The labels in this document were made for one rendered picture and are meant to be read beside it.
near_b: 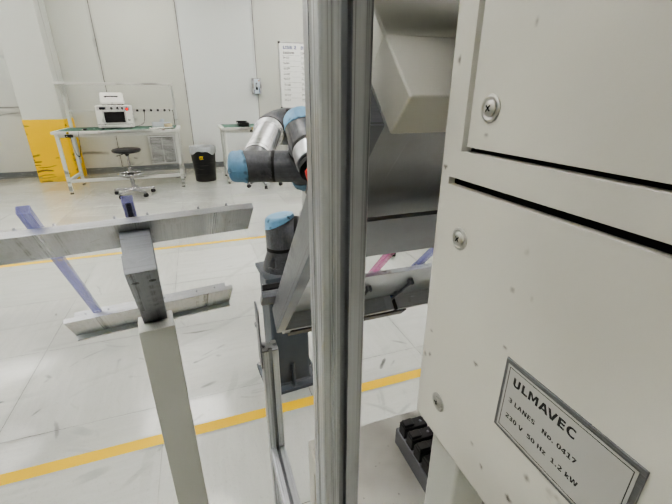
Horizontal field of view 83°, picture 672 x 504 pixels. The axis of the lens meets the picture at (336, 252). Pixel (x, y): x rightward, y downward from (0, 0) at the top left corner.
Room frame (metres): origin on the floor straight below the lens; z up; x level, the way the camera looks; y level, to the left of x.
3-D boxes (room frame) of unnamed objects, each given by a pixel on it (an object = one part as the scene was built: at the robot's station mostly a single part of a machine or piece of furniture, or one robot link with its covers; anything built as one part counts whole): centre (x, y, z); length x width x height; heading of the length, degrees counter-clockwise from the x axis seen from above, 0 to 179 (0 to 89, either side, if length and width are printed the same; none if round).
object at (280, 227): (1.44, 0.22, 0.72); 0.13 x 0.12 x 0.14; 92
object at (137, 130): (5.53, 2.98, 0.40); 1.50 x 0.75 x 0.81; 109
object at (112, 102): (5.53, 3.03, 1.03); 0.44 x 0.37 x 0.46; 115
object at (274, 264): (1.44, 0.23, 0.60); 0.15 x 0.15 x 0.10
